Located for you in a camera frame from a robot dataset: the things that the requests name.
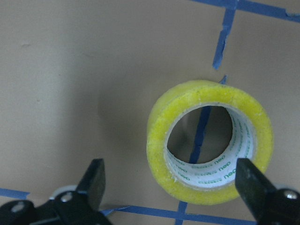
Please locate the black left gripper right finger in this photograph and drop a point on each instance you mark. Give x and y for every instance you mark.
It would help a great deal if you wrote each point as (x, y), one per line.
(254, 188)

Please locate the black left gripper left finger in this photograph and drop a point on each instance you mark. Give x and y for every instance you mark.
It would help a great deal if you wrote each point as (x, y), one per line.
(92, 184)

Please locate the yellow tape roll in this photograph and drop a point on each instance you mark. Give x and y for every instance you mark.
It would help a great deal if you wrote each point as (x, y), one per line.
(212, 182)

